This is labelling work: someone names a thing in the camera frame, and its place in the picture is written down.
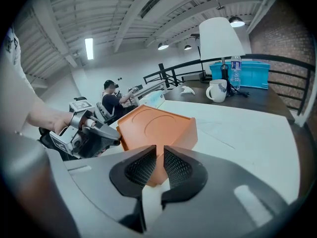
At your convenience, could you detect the person's left hand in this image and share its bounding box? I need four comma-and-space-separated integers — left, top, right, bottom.
52, 112, 75, 135

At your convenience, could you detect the white and blue carton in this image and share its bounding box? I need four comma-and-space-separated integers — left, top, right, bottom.
143, 90, 166, 109

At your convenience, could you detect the grey office chair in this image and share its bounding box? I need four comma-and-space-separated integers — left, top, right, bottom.
95, 101, 117, 124

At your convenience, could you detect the white work desk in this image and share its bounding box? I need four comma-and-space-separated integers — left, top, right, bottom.
131, 80, 167, 102

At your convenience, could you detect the black desk lamp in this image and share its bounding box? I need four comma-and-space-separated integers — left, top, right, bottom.
181, 33, 212, 84

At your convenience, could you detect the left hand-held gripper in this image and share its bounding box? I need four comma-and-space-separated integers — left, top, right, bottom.
49, 99, 122, 159

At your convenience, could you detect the dark wooden table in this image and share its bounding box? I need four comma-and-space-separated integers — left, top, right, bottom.
164, 79, 296, 124

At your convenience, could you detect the clear plastic water bottle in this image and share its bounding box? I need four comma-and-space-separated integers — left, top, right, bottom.
229, 56, 242, 90

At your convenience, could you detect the blue plastic crate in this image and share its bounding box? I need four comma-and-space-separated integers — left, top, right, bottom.
209, 60, 271, 89

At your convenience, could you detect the person's white shirt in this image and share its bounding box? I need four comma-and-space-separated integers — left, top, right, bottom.
0, 26, 42, 136

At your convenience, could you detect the white ceramic mug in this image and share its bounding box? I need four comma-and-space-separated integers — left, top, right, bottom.
206, 79, 228, 104

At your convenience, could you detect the person's left forearm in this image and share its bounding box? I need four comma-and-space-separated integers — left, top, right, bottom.
24, 100, 65, 131

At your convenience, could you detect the black metal railing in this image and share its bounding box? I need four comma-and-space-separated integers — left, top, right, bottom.
143, 54, 317, 117

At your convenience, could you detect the white shade table lamp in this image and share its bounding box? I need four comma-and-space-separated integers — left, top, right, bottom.
199, 17, 250, 98

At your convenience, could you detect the orange box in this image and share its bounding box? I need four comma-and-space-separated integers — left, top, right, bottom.
116, 104, 199, 188

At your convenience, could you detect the fluorescent ceiling light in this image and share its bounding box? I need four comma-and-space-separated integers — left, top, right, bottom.
84, 38, 94, 60

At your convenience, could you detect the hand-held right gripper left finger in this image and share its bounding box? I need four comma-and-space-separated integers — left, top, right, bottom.
46, 144, 158, 238

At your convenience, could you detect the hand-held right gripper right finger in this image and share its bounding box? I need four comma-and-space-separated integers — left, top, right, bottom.
146, 145, 291, 238

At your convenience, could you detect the crumpled white tissue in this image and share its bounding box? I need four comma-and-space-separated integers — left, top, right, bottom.
179, 86, 197, 96

